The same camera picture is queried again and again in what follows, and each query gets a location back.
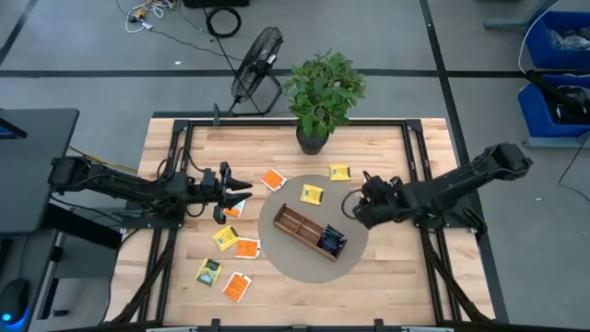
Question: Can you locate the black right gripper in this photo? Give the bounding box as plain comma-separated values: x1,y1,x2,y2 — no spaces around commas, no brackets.
352,173,407,231

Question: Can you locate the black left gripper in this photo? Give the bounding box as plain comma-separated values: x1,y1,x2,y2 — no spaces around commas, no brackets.
197,160,254,226

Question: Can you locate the green yellow tea bag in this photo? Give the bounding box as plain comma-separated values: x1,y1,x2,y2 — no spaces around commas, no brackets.
195,257,223,288

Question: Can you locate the wooden tea organizer tray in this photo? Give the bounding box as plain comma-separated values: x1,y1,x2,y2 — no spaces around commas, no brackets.
272,203,348,263

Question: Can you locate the round grey table mat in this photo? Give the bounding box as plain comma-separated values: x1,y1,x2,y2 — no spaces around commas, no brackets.
257,173,370,284

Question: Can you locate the green plant in black pot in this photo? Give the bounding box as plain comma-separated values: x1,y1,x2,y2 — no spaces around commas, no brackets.
281,49,368,156

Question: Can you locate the black floor fan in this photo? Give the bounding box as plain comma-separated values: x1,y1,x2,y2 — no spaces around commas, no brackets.
229,26,285,118

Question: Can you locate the blue plastic storage bin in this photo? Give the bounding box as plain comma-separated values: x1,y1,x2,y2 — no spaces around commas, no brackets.
517,73,590,139
526,9,590,70

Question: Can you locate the grey table leg base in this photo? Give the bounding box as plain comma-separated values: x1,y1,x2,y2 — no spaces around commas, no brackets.
483,0,561,31
523,136,590,149

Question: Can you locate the black box on floor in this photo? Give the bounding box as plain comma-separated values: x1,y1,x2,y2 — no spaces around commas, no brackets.
183,0,251,9

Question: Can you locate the black desk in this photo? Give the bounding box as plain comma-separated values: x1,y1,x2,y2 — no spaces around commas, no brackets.
0,108,124,322

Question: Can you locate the dark screen on desk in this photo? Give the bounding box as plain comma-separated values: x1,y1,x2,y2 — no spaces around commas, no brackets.
0,117,28,140

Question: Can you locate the black computer mouse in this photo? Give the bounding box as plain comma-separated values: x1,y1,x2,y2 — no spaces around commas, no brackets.
0,279,30,331

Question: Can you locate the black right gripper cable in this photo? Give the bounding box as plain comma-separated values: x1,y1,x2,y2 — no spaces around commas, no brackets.
340,188,365,220

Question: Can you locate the black aluminium rig frame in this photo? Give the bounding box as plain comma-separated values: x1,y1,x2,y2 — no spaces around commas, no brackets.
105,117,497,332

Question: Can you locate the yellow cable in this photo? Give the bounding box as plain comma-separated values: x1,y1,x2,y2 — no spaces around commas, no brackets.
68,146,139,175

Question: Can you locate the coiled black cable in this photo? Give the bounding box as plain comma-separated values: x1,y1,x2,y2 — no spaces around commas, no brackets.
205,6,242,39

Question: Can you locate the black floor cable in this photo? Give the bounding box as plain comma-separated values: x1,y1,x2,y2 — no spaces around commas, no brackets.
557,133,590,204

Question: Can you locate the white cable bundle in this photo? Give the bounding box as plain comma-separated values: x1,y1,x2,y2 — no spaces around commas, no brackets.
124,0,166,34

